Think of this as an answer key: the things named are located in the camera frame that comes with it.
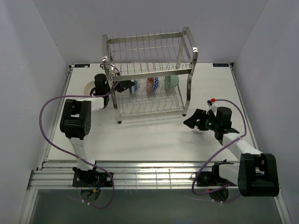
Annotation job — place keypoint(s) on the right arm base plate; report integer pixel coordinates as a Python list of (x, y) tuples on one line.
[(212, 178)]

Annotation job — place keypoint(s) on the pale green bowl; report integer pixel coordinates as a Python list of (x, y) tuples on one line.
[(171, 82)]

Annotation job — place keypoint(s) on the red blue zigzag bowl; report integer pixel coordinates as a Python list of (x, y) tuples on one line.
[(152, 84)]

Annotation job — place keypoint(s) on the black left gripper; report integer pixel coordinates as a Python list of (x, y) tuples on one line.
[(124, 85)]

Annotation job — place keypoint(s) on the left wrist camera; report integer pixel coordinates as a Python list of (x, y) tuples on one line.
[(113, 70)]

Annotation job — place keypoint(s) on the stainless steel dish rack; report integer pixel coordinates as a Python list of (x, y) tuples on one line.
[(151, 55)]

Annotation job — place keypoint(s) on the aluminium frame rail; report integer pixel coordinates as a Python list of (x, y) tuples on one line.
[(127, 175)]

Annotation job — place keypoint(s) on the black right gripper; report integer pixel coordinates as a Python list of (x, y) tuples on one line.
[(201, 115)]

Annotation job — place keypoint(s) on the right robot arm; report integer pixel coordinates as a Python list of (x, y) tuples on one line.
[(255, 174)]

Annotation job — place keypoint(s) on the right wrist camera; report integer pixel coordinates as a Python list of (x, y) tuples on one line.
[(213, 106)]

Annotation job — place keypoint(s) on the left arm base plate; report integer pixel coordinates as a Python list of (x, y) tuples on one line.
[(92, 180)]

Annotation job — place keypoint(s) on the blue patterned white bowl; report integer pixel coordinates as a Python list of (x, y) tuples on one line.
[(133, 89)]

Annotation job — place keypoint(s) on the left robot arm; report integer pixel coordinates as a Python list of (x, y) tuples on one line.
[(76, 123)]

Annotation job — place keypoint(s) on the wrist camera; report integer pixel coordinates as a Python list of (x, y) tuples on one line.
[(113, 70), (213, 106)]

